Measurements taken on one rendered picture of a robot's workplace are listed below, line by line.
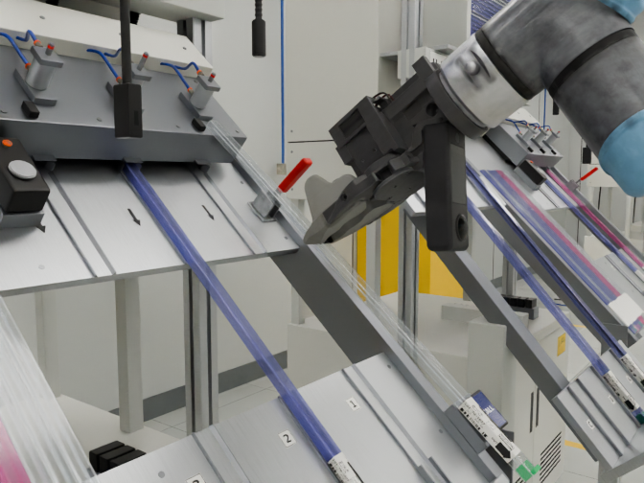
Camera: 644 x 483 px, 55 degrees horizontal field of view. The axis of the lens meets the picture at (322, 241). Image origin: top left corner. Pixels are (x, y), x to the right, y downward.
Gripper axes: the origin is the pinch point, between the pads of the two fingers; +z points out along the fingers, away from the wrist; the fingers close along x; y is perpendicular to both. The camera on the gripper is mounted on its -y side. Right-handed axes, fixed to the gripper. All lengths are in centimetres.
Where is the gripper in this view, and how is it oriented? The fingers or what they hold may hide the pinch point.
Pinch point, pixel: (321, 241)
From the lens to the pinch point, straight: 64.3
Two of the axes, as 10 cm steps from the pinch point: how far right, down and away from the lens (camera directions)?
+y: -4.5, -8.4, 3.1
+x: -5.8, 0.1, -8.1
